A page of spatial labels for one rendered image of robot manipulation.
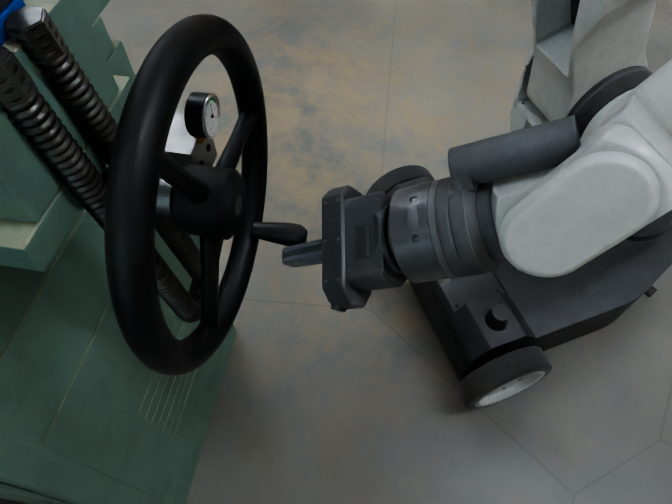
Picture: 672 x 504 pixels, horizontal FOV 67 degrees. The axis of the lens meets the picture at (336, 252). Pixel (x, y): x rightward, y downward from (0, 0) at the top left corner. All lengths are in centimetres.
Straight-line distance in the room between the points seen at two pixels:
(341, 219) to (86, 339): 34
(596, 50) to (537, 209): 44
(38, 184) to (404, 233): 27
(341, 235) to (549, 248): 19
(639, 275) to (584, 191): 96
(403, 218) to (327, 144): 122
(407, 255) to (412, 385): 81
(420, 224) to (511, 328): 69
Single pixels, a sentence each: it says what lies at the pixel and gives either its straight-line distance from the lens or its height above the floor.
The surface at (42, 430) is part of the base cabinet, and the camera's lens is 64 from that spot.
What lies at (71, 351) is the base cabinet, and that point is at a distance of 64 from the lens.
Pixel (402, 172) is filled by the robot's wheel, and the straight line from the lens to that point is 129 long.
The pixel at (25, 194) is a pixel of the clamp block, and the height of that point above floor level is 89.
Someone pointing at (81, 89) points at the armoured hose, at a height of 92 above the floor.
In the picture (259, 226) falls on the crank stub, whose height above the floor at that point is 71.
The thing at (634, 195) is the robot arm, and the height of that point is 89.
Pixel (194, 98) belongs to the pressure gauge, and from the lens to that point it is 73.
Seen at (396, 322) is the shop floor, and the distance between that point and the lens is 127.
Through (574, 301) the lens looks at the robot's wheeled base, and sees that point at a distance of 122.
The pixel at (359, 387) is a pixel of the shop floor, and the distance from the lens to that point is 121.
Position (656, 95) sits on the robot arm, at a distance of 40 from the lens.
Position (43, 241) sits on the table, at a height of 86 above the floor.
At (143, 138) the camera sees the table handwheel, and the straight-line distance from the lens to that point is 31.
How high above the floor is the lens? 114
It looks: 57 degrees down
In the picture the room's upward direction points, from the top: straight up
